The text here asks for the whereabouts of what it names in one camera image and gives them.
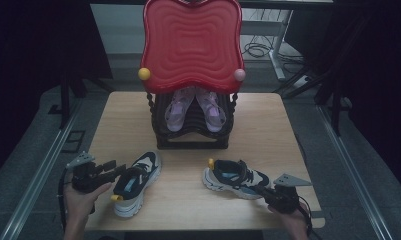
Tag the person's left hand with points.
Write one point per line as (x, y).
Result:
(78, 206)

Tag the dark curtain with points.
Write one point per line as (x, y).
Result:
(28, 50)
(381, 66)

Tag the navy and white sneaker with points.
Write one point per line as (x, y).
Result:
(251, 178)
(144, 166)

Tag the white desk frame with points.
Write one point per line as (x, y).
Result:
(278, 46)

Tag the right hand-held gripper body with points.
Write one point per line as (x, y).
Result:
(284, 196)

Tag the metal floor rail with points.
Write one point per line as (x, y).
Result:
(351, 173)
(38, 173)

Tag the purple sandal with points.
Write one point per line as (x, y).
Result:
(213, 113)
(178, 110)

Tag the person's right hand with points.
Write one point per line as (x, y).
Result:
(293, 223)

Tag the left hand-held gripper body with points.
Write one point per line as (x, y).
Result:
(86, 176)

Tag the red and black shoe rack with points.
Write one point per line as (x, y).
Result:
(191, 43)

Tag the black metal stand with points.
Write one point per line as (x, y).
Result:
(65, 100)
(336, 100)

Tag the white power strip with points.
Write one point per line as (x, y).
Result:
(303, 80)

